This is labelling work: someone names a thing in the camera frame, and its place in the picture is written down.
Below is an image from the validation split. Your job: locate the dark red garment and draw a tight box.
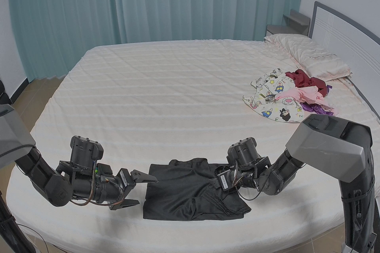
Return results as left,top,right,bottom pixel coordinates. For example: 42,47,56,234
286,69,327,96

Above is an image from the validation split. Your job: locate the black T-shirt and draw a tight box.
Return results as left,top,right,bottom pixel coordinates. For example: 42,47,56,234
143,158,252,221

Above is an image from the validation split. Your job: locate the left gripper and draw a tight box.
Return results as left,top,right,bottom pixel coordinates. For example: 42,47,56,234
71,168,159,211

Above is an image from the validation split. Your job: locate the grey bedside table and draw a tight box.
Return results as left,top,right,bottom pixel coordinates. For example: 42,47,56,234
266,9,311,36

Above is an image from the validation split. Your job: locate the cream pillow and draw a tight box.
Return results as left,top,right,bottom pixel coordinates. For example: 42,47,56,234
264,33,353,82

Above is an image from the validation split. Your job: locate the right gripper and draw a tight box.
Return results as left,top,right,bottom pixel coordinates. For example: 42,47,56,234
211,170,238,192

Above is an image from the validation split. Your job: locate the pink garment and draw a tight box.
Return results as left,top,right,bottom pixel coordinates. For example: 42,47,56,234
275,86,339,116

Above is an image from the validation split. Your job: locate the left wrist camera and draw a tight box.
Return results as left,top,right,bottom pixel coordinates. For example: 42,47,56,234
96,163,113,177

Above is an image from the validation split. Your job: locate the purple garment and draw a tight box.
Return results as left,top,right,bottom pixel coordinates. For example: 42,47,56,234
300,84,336,116

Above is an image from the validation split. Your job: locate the black cable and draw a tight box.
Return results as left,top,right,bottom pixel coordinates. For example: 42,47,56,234
16,224,48,253

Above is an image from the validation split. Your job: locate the white printed pyjama garment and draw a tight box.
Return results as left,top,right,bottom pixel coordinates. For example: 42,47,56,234
242,67,306,124

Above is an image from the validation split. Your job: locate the bed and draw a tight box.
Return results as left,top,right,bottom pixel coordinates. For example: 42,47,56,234
6,1,380,253

